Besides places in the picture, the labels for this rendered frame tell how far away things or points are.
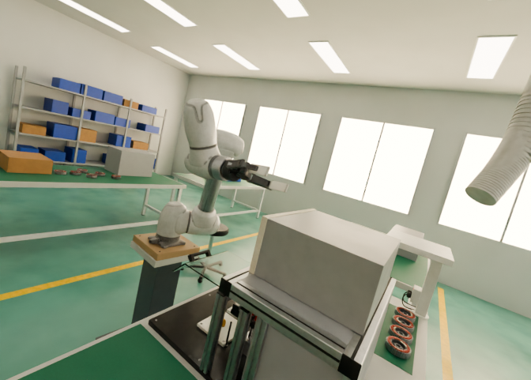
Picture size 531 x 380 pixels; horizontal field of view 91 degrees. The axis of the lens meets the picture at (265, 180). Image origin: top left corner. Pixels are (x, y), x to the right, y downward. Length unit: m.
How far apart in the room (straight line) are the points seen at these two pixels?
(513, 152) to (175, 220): 2.02
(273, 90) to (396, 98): 2.88
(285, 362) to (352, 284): 0.28
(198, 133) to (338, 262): 0.61
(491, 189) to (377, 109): 4.19
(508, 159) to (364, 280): 1.39
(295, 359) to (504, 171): 1.55
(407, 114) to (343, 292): 5.13
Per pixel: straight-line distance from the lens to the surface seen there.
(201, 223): 1.79
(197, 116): 0.94
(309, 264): 0.83
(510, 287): 5.85
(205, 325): 1.25
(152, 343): 1.21
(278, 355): 0.86
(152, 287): 1.95
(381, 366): 1.47
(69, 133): 7.06
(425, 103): 5.79
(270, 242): 0.88
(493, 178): 1.93
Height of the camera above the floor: 1.53
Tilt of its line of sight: 6 degrees down
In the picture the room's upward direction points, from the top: 14 degrees clockwise
